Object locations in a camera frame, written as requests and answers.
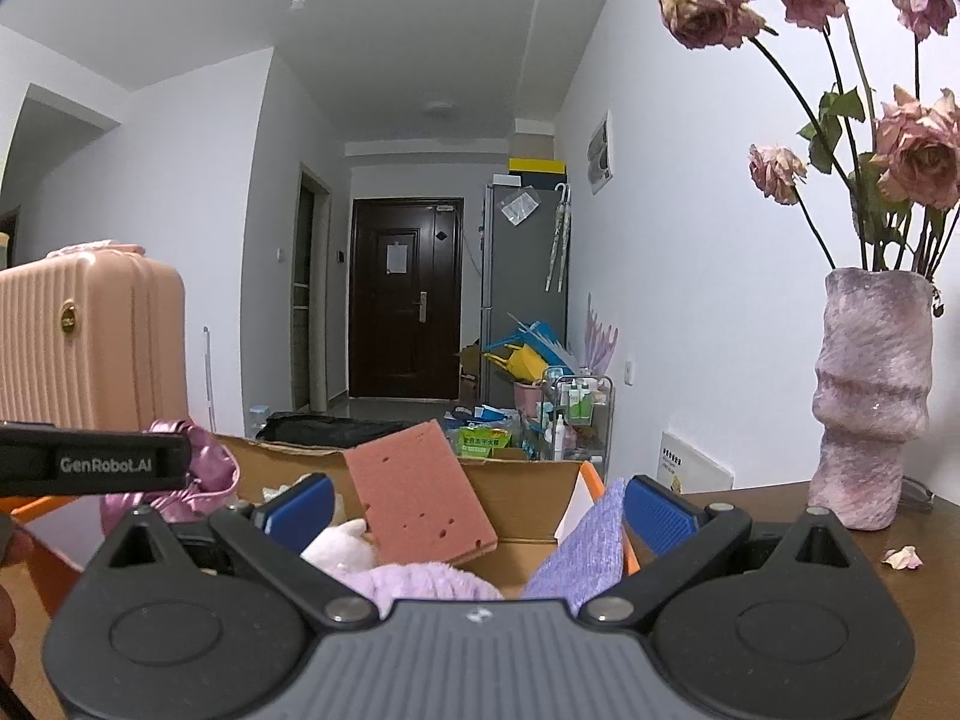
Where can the purple towel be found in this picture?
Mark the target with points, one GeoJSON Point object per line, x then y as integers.
{"type": "Point", "coordinates": [589, 555]}

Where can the white electrical panel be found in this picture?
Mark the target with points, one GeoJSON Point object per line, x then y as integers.
{"type": "Point", "coordinates": [601, 154]}

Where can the white trolley cart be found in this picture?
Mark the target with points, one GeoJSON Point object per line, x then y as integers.
{"type": "Point", "coordinates": [577, 412]}

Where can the yellow white plush toy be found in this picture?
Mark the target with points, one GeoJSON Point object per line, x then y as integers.
{"type": "Point", "coordinates": [341, 551]}

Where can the red brown sponge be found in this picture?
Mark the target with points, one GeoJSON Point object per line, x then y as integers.
{"type": "Point", "coordinates": [420, 487]}

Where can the pink textured vase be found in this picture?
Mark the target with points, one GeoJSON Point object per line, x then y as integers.
{"type": "Point", "coordinates": [870, 390]}

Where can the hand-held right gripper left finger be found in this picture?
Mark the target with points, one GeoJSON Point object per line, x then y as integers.
{"type": "Point", "coordinates": [300, 514]}

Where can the lavender fluffy headband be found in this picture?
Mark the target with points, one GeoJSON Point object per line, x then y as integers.
{"type": "Point", "coordinates": [420, 581]}

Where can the green yellow packet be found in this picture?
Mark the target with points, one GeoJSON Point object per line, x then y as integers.
{"type": "Point", "coordinates": [484, 441]}

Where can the clear water bottle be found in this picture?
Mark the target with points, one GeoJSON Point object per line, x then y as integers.
{"type": "Point", "coordinates": [257, 418]}

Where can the brown cardboard box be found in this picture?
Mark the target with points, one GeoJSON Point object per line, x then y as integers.
{"type": "Point", "coordinates": [471, 375]}

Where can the pink cloth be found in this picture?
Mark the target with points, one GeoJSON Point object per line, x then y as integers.
{"type": "Point", "coordinates": [94, 249]}

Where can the fallen rose petal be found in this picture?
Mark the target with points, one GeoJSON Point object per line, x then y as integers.
{"type": "Point", "coordinates": [900, 556]}

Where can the yellow black box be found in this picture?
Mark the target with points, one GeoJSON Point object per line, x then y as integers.
{"type": "Point", "coordinates": [536, 166]}

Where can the white rod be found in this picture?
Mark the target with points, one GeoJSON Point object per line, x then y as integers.
{"type": "Point", "coordinates": [210, 382]}

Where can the pink ribbed suitcase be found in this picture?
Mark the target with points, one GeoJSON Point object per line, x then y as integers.
{"type": "Point", "coordinates": [97, 345]}

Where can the blue plastic rack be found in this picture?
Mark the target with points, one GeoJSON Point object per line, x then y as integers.
{"type": "Point", "coordinates": [547, 345]}

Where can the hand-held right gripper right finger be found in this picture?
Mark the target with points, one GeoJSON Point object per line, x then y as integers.
{"type": "Point", "coordinates": [660, 514]}

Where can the dark brown door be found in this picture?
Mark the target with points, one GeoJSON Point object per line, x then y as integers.
{"type": "Point", "coordinates": [405, 322]}

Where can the lavender coral ornament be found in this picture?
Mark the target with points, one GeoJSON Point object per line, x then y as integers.
{"type": "Point", "coordinates": [600, 337]}

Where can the side door frame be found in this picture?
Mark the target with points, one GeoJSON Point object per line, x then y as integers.
{"type": "Point", "coordinates": [311, 285]}

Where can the clear plastic bag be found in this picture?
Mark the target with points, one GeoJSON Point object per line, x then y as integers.
{"type": "Point", "coordinates": [521, 206]}

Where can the orange cardboard box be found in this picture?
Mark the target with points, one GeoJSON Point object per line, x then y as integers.
{"type": "Point", "coordinates": [517, 499]}

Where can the mauve satin scrunchie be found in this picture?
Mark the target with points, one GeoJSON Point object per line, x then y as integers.
{"type": "Point", "coordinates": [214, 465]}

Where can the round ceiling light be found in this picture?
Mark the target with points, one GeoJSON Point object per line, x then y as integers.
{"type": "Point", "coordinates": [440, 108]}

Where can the grey refrigerator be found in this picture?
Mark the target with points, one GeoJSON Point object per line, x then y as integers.
{"type": "Point", "coordinates": [517, 270]}

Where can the white flat panel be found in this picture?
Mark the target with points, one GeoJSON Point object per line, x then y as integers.
{"type": "Point", "coordinates": [694, 465]}

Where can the white paper sheet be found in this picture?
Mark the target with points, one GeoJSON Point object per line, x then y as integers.
{"type": "Point", "coordinates": [396, 258]}

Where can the dried pink roses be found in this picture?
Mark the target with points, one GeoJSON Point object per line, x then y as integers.
{"type": "Point", "coordinates": [911, 157]}

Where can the black duffel bag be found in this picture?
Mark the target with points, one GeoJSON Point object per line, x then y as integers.
{"type": "Point", "coordinates": [322, 426]}

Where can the white folded umbrella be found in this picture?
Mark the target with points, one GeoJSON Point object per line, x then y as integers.
{"type": "Point", "coordinates": [553, 240]}
{"type": "Point", "coordinates": [565, 236]}

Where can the pink bucket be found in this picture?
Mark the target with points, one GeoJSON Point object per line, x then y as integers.
{"type": "Point", "coordinates": [529, 397]}

